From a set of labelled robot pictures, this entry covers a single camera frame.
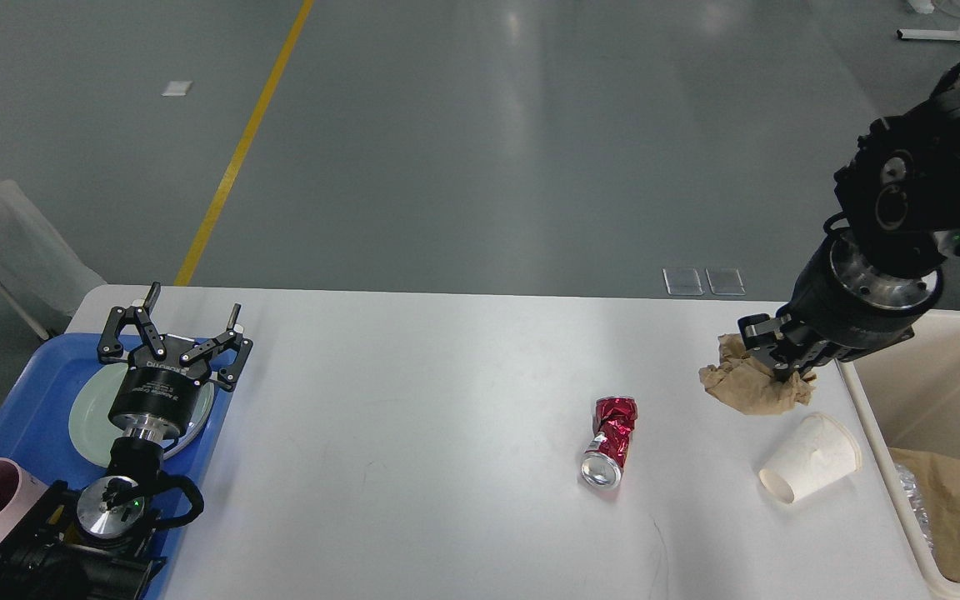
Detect green plate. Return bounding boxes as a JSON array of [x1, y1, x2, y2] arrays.
[[68, 363, 217, 468]]

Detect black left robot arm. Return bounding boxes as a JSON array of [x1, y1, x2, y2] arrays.
[[0, 283, 254, 599]]

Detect beige plastic bin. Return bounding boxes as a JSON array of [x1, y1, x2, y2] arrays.
[[838, 310, 960, 599]]

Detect brown paper bag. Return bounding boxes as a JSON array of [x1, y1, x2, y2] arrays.
[[888, 447, 960, 587]]

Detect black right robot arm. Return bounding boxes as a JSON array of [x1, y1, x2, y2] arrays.
[[738, 62, 960, 381]]

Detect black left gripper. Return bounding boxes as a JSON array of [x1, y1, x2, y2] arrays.
[[97, 282, 253, 441]]

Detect blue plastic tray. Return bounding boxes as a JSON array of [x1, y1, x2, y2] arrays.
[[0, 333, 239, 600]]

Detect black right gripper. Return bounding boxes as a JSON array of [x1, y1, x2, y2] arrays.
[[737, 234, 945, 383]]

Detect small white paper cup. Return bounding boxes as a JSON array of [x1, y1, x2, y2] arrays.
[[758, 412, 863, 504]]

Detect person in white trousers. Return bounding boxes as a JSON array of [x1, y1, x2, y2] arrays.
[[0, 181, 106, 318]]

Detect brown paper ball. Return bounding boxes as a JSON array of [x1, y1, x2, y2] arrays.
[[698, 333, 817, 415]]

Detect crushed red soda can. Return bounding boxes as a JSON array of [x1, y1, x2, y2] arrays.
[[580, 396, 638, 490]]

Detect silver foil bag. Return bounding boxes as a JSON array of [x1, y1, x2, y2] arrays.
[[894, 462, 936, 553]]

